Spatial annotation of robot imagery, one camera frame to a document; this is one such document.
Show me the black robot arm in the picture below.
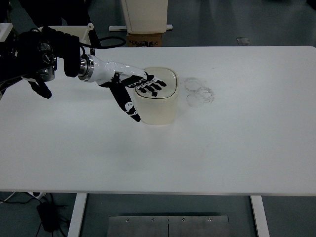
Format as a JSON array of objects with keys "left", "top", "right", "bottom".
[{"left": 0, "top": 26, "right": 166, "bottom": 122}]

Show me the metal base bar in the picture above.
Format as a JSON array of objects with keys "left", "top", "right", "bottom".
[{"left": 108, "top": 24, "right": 173, "bottom": 32}]

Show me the metal floor plate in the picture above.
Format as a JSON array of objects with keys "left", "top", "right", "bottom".
[{"left": 107, "top": 215, "right": 232, "bottom": 237}]

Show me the black power adapter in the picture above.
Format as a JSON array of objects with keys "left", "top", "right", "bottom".
[{"left": 37, "top": 202, "right": 59, "bottom": 233}]

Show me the cardboard box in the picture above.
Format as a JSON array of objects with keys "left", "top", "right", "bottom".
[{"left": 126, "top": 33, "right": 162, "bottom": 47}]

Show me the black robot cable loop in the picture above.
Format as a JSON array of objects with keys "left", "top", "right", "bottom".
[{"left": 79, "top": 36, "right": 126, "bottom": 56}]

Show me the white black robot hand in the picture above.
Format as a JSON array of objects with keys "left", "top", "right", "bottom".
[{"left": 78, "top": 54, "right": 167, "bottom": 122}]

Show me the white cabinet on box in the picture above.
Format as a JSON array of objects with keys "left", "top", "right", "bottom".
[{"left": 120, "top": 0, "right": 168, "bottom": 34}]

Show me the right white table leg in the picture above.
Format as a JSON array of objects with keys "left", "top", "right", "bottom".
[{"left": 250, "top": 196, "right": 270, "bottom": 237}]

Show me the cream push-lid trash can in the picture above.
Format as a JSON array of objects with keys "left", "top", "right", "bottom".
[{"left": 134, "top": 67, "right": 179, "bottom": 125}]

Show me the white table leg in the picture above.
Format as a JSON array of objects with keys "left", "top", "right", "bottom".
[
  {"left": 67, "top": 193, "right": 87, "bottom": 237},
  {"left": 250, "top": 196, "right": 270, "bottom": 237}
]

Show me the left white table leg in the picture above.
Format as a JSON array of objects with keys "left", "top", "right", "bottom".
[{"left": 67, "top": 193, "right": 87, "bottom": 237}]

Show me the grey floor outlet cover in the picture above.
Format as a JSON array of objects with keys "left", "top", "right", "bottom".
[{"left": 237, "top": 38, "right": 250, "bottom": 46}]

